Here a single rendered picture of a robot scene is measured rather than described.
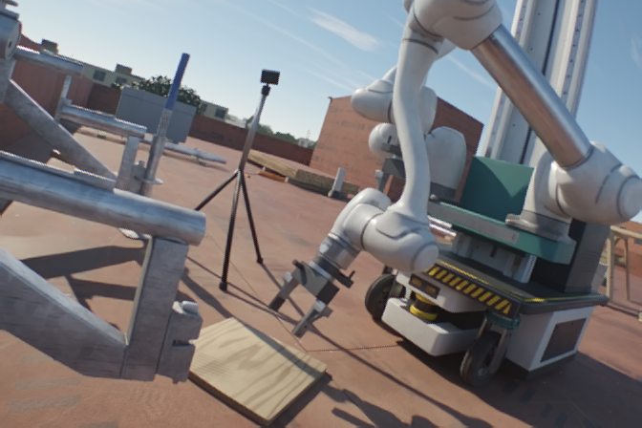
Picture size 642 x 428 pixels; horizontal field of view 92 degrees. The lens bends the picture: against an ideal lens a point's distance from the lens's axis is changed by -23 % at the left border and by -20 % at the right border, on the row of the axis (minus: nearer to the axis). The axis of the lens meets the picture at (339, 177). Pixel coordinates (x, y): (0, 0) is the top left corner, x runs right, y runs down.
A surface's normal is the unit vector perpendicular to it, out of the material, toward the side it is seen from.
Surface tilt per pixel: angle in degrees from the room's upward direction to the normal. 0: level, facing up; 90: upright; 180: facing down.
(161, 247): 90
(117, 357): 90
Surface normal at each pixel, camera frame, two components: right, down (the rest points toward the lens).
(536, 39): -0.78, -0.22
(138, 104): 0.54, 0.20
